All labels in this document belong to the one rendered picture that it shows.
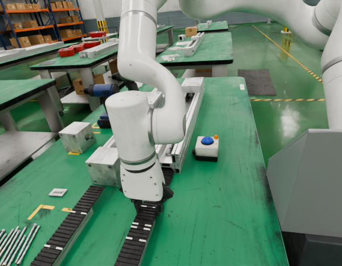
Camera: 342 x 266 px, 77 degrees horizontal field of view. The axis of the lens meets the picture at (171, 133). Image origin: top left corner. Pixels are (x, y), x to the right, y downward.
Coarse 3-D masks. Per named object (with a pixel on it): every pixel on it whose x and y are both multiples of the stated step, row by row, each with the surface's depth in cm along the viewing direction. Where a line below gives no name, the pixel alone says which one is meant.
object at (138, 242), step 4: (128, 236) 51; (128, 240) 50; (132, 240) 50; (136, 240) 50; (140, 240) 50; (144, 240) 50; (128, 244) 49; (132, 244) 49; (136, 244) 49; (140, 244) 49; (144, 244) 49
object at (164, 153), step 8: (184, 96) 114; (200, 96) 118; (192, 104) 103; (200, 104) 120; (192, 112) 96; (192, 120) 94; (192, 128) 95; (168, 144) 82; (176, 144) 74; (184, 144) 78; (160, 152) 74; (168, 152) 76; (176, 152) 70; (184, 152) 79; (160, 160) 74; (168, 160) 73; (176, 160) 71; (184, 160) 79; (176, 168) 73
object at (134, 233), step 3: (129, 231) 52; (132, 231) 52; (135, 231) 52; (138, 231) 52; (141, 231) 52; (144, 231) 52; (129, 234) 51; (132, 234) 51; (135, 234) 51; (138, 234) 51; (141, 234) 51; (144, 234) 51; (147, 234) 51; (138, 237) 51; (141, 237) 50; (144, 237) 50; (147, 237) 50
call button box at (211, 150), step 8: (200, 136) 82; (200, 144) 78; (208, 144) 77; (216, 144) 76; (192, 152) 81; (200, 152) 77; (208, 152) 76; (216, 152) 75; (200, 160) 79; (208, 160) 78; (216, 160) 77
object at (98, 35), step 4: (100, 28) 567; (92, 32) 513; (96, 32) 504; (100, 32) 483; (104, 32) 495; (116, 32) 553; (92, 36) 490; (96, 36) 490; (100, 36) 489; (104, 36) 493; (108, 36) 505; (116, 36) 559; (84, 40) 491; (104, 40) 488; (112, 60) 554; (104, 64) 515; (108, 64) 512; (92, 72) 530
